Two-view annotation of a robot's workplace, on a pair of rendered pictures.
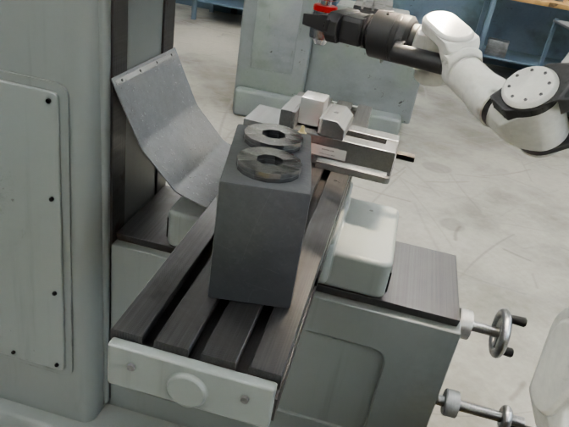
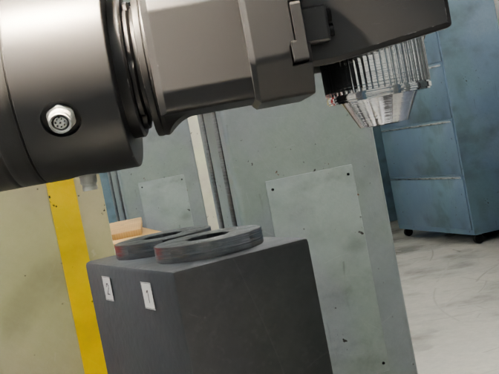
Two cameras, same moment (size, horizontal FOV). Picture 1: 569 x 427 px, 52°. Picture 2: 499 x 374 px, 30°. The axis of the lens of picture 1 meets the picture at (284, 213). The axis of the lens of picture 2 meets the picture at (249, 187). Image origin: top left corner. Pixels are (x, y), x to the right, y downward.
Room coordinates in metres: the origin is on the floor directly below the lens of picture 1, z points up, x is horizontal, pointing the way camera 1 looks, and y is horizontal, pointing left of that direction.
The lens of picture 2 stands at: (1.54, -0.25, 1.20)
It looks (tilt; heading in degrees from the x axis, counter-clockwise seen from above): 3 degrees down; 155
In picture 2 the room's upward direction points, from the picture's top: 11 degrees counter-clockwise
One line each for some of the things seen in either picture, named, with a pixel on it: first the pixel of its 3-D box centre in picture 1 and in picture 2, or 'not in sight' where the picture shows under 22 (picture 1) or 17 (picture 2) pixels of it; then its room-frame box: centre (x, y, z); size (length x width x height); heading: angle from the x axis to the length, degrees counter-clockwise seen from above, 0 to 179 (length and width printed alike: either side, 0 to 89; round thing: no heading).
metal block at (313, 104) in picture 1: (313, 108); not in sight; (1.28, -0.03, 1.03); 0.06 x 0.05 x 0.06; 169
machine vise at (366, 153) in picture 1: (322, 132); not in sight; (1.27, -0.06, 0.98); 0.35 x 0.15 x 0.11; 79
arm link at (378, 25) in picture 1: (365, 31); (165, 66); (1.16, -0.10, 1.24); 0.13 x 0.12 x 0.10; 156
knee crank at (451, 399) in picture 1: (486, 413); not in sight; (0.98, -0.52, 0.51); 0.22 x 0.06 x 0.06; 81
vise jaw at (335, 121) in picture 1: (336, 120); not in sight; (1.27, -0.08, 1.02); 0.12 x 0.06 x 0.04; 169
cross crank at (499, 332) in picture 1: (484, 329); not in sight; (1.12, -0.51, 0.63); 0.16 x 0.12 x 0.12; 81
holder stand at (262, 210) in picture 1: (263, 207); (205, 347); (0.78, 0.03, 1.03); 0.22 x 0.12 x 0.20; 2
